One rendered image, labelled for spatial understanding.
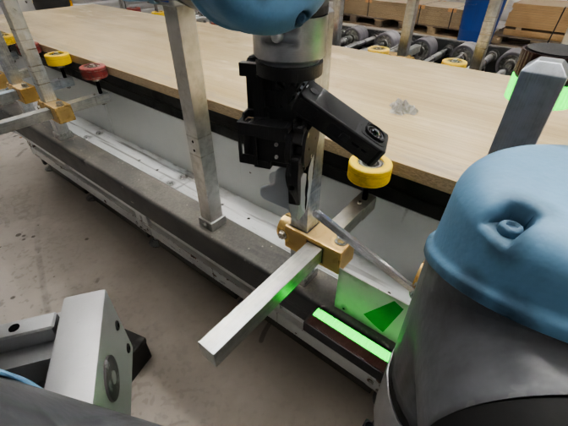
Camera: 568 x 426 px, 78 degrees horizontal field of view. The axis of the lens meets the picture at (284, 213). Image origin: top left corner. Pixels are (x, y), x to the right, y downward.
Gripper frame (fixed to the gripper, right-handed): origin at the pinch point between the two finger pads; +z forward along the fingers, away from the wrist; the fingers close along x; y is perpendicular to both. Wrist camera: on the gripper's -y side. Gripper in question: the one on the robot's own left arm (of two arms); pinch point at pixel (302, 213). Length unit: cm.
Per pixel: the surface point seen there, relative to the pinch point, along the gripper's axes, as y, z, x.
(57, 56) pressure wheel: 107, 3, -62
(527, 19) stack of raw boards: -155, 57, -587
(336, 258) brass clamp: -5.2, 11.0, -4.0
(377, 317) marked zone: -13.4, 19.2, -0.9
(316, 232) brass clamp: -0.8, 9.6, -7.5
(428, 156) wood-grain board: -17.3, 2.9, -28.3
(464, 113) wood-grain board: -25, 3, -53
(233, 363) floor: 29, 93, -21
